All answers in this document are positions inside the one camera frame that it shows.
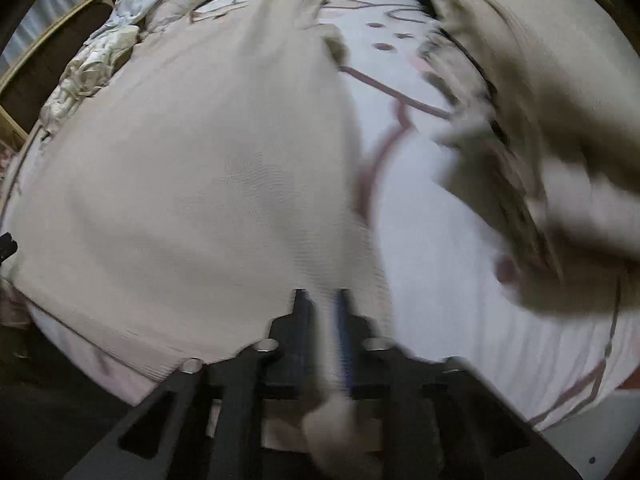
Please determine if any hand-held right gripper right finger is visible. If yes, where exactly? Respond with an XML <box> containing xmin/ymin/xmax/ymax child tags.
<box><xmin>332</xmin><ymin>287</ymin><xmax>583</xmax><ymax>480</ymax></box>

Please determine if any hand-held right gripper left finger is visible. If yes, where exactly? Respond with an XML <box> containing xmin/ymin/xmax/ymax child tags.
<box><xmin>65</xmin><ymin>287</ymin><xmax>318</xmax><ymax>480</ymax></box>

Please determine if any beige waffle zip jacket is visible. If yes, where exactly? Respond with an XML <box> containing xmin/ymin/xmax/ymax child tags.
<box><xmin>10</xmin><ymin>0</ymin><xmax>396</xmax><ymax>480</ymax></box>

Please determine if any wooden bedside shelf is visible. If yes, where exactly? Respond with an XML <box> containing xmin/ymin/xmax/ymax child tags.
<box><xmin>0</xmin><ymin>0</ymin><xmax>132</xmax><ymax>153</ymax></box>

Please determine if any cream floral garment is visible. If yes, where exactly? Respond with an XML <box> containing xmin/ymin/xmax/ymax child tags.
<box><xmin>40</xmin><ymin>25</ymin><xmax>142</xmax><ymax>126</ymax></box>

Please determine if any white printed folded garment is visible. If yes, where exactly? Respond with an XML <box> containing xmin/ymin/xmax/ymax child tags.
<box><xmin>420</xmin><ymin>20</ymin><xmax>566</xmax><ymax>286</ymax></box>

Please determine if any white curtain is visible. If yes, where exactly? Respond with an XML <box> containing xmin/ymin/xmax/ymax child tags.
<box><xmin>9</xmin><ymin>0</ymin><xmax>87</xmax><ymax>58</ymax></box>

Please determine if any cream folded garment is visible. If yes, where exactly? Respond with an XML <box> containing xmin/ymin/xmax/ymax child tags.
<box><xmin>430</xmin><ymin>0</ymin><xmax>640</xmax><ymax>313</ymax></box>

